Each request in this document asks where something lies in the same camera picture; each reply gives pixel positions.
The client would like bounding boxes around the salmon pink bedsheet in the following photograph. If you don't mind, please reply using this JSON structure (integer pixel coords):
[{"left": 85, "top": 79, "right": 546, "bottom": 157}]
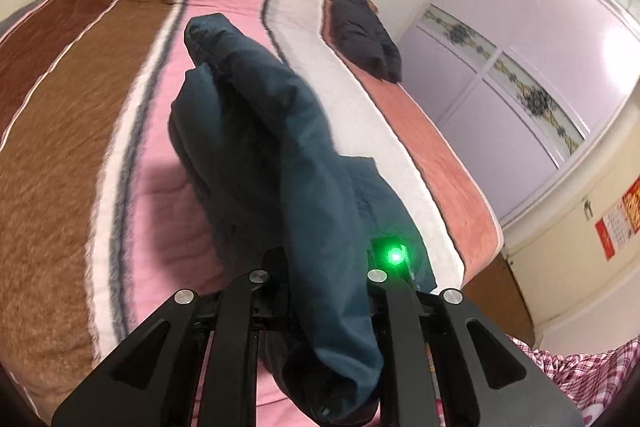
[{"left": 240, "top": 0, "right": 503, "bottom": 288}]

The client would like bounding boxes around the lilac wardrobe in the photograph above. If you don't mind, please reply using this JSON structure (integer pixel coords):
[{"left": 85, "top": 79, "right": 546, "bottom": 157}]
[{"left": 400, "top": 0, "right": 640, "bottom": 223}]

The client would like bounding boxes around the striped bed blanket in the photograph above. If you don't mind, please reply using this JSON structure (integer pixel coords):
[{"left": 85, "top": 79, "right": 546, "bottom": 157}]
[{"left": 0, "top": 0, "right": 468, "bottom": 427}]

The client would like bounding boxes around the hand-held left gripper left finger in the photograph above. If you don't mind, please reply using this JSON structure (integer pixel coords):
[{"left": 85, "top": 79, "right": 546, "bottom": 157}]
[{"left": 50, "top": 247, "right": 292, "bottom": 427}]

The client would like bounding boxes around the pink plaid pajamas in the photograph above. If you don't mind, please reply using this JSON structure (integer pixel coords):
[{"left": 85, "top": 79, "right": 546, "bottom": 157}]
[{"left": 510, "top": 337, "right": 640, "bottom": 427}]

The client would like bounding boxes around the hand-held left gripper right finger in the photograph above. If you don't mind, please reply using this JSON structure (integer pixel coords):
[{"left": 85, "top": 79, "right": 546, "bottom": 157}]
[{"left": 367, "top": 270, "right": 586, "bottom": 427}]

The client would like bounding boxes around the black garment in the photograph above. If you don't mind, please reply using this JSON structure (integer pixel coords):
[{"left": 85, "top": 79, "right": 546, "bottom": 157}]
[{"left": 331, "top": 0, "right": 403, "bottom": 84}]

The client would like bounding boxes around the teal padded jacket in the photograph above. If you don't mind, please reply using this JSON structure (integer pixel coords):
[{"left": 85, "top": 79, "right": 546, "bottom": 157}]
[{"left": 167, "top": 13, "right": 436, "bottom": 427}]

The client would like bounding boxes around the wooden bed frame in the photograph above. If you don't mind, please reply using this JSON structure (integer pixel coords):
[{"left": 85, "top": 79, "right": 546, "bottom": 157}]
[{"left": 462, "top": 247, "right": 536, "bottom": 348}]

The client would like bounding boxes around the red wall calendar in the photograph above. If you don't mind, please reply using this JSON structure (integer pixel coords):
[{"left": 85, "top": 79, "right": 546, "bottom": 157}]
[{"left": 595, "top": 177, "right": 640, "bottom": 262}]

